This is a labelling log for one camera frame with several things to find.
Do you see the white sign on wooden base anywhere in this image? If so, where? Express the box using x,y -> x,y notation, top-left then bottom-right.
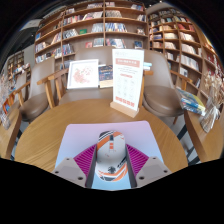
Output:
109,48 -> 145,119

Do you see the glass vase with dried flowers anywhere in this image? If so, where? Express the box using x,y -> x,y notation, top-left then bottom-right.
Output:
199,64 -> 224,134

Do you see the curved wooden bookshelf unit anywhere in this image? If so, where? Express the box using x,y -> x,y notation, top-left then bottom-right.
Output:
146,8 -> 224,101

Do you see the wide wooden bookshelf unit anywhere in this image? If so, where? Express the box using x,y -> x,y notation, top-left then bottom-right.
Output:
34,1 -> 149,73

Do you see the white hanging ceiling panel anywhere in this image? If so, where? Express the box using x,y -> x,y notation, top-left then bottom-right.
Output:
20,18 -> 41,32

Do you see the white orange patterned computer mouse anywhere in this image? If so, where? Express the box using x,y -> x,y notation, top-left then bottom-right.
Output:
94,130 -> 129,183

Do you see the white framed floral picture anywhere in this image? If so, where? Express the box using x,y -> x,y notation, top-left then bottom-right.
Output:
66,58 -> 100,90

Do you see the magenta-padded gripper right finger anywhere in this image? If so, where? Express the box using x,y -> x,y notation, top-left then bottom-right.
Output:
125,143 -> 173,189

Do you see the stack of colourful books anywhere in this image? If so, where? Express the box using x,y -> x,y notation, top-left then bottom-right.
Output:
176,87 -> 207,117

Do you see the round wooden side table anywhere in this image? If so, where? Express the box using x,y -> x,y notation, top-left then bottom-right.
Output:
0,106 -> 23,160

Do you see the small distant bookshelf unit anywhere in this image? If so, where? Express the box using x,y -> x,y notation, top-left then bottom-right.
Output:
6,50 -> 33,83

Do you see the pink blue gradient mouse pad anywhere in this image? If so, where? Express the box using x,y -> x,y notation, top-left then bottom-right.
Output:
54,120 -> 165,192

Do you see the dark covered book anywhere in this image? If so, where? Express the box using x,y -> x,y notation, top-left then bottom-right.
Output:
97,64 -> 114,89

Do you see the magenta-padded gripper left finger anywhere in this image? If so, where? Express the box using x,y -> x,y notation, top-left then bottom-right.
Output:
51,143 -> 98,189

